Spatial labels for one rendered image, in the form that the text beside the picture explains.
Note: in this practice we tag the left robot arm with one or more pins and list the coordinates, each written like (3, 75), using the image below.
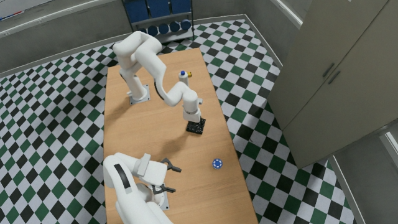
(140, 49)

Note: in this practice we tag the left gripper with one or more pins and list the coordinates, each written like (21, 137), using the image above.
(195, 118)

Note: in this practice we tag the white plastic bottle with blue cap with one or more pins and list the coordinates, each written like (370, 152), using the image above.
(183, 76)

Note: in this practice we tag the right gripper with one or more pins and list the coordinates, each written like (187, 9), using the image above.
(155, 175)

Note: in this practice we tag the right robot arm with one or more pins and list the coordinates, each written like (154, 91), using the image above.
(136, 203)

